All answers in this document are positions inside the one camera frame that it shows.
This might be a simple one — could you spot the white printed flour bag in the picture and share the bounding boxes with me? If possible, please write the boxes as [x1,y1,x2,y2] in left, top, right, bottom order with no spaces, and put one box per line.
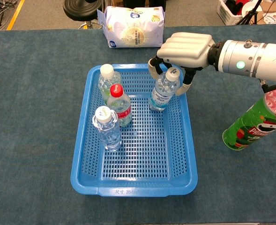
[97,6,165,49]

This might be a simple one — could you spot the blue perforated plastic basket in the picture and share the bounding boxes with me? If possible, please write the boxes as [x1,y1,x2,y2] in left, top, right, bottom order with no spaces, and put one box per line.
[70,63,199,197]

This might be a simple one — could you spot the red cloth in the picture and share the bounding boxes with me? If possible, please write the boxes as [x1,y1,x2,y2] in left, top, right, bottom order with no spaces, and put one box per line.
[235,0,253,15]

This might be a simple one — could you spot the black round stool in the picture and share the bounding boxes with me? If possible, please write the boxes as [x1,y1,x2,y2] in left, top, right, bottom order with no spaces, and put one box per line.
[62,0,105,30]

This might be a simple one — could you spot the teal table cloth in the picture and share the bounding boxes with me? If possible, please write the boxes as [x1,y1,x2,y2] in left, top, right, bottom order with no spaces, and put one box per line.
[0,23,276,223]

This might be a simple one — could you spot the green Pringles can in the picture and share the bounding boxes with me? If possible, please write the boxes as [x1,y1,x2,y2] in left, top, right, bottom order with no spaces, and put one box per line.
[222,87,276,151]

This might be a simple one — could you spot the white printed paper bag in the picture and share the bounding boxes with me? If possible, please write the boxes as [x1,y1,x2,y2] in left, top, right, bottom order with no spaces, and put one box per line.
[262,11,276,24]

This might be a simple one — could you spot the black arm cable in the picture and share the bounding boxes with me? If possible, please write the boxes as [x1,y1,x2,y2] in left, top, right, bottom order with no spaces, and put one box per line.
[259,79,276,94]

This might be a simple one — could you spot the green label water bottle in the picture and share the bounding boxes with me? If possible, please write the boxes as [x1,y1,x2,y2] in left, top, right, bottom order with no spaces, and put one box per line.
[97,63,122,106]

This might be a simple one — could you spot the white plastic crate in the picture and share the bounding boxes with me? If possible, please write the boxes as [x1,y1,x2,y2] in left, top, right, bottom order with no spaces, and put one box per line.
[216,0,264,26]

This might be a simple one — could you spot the blue label water bottle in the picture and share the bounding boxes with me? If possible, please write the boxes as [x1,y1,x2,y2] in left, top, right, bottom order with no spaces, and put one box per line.
[148,67,181,112]

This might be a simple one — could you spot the red cap water bottle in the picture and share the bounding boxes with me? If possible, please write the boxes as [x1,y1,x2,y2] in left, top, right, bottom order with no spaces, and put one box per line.
[106,83,133,128]

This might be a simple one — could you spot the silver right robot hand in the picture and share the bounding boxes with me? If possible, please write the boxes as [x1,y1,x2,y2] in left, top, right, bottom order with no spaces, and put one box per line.
[148,32,216,97]

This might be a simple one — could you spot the black tripod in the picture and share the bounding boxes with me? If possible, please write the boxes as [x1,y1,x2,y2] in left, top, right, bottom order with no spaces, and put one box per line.
[236,0,264,25]

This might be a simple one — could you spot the clear ribbed water bottle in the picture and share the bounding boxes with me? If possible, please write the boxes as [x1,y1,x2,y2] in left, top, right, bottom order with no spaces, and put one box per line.
[92,105,123,152]

